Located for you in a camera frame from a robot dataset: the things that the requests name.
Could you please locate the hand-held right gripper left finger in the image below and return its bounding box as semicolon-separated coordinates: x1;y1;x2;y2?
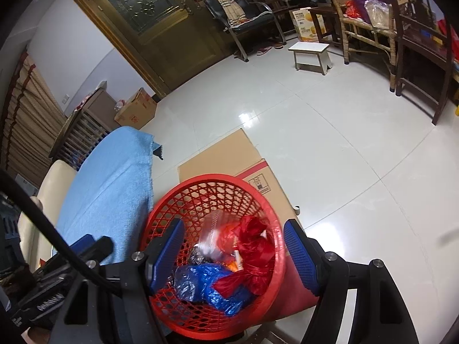
50;218;186;344

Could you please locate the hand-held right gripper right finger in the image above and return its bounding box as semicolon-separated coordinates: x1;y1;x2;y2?
283;219;421;344

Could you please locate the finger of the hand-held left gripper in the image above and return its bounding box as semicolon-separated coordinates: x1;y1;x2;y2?
70;234;114;265

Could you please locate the dark foil wrapper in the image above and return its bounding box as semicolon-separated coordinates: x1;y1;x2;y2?
186;245;212;270

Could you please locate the red cellophane wrapper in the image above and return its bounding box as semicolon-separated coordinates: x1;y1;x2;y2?
213;216;277;296

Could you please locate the blue crinkled plastic bag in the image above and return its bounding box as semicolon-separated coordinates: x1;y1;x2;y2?
174;262;257;318

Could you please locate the clear plastic bag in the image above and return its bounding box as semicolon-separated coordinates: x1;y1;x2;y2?
195;210;234;259
364;0;395;31

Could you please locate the red plastic mesh basket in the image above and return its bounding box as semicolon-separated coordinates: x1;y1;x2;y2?
143;174;320;341

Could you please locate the blue blanket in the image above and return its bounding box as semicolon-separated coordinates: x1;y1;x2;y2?
55;126;164;269

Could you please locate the cream sofa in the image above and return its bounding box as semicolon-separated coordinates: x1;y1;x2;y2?
16;159;77;273

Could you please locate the flat cardboard sheet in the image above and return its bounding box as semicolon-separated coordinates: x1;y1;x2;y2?
178;128;306;344

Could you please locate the wooden slatted cabinet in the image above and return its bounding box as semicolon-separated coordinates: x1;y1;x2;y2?
48;84;122;169

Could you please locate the brown cardboard box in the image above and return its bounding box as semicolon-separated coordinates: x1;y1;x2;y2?
114;87;158;130

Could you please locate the beige curtain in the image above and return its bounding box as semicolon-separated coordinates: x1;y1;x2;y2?
0;52;69;180

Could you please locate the white stool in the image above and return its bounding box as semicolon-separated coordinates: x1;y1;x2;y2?
288;42;332;76

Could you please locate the wooden double door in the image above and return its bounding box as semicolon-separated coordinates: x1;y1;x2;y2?
66;0;266;99

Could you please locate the wicker bench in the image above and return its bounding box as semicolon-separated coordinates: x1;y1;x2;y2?
330;0;407;92

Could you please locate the orange printed carton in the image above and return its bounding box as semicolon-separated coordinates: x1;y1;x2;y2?
290;7;328;43

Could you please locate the dark wooden chair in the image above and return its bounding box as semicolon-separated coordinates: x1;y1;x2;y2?
378;0;459;126

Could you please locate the small dark wooden table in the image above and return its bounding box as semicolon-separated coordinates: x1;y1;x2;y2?
309;5;341;47

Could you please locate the small red bag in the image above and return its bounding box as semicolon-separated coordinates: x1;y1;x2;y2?
344;0;363;18

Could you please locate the clear filled plastic bag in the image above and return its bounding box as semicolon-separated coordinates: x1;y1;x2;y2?
364;0;395;31

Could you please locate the striped scarf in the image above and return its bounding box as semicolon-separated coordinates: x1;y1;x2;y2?
214;0;248;26

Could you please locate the dark wooden armchair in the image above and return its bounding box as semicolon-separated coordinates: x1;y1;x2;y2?
244;0;300;44

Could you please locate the black cable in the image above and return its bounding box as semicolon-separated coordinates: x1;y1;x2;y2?
0;169;126;296

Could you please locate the black metal-frame chair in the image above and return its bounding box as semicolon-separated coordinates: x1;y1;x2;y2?
204;0;287;61

